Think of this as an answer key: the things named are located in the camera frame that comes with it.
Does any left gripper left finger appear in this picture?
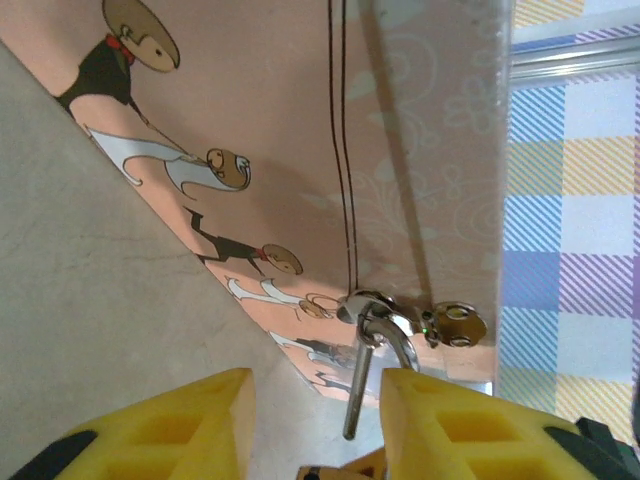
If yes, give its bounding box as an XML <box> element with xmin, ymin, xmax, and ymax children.
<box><xmin>9</xmin><ymin>366</ymin><xmax>258</xmax><ymax>480</ymax></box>

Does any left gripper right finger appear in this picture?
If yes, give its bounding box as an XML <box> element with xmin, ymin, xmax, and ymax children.
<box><xmin>381</xmin><ymin>367</ymin><xmax>640</xmax><ymax>480</ymax></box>

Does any metal box hasp latch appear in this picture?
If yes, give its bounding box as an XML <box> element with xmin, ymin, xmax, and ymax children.
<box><xmin>335</xmin><ymin>288</ymin><xmax>489</xmax><ymax>351</ymax></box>

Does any pastel checked cloth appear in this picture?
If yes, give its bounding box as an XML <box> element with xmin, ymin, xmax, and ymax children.
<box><xmin>498</xmin><ymin>0</ymin><xmax>640</xmax><ymax>447</ymax></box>

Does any pink cartoon print box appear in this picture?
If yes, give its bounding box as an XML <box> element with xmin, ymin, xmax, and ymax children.
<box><xmin>0</xmin><ymin>0</ymin><xmax>512</xmax><ymax>402</ymax></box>

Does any aluminium frame rail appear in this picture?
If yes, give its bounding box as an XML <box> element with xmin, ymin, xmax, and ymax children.
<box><xmin>508</xmin><ymin>33</ymin><xmax>640</xmax><ymax>82</ymax></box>

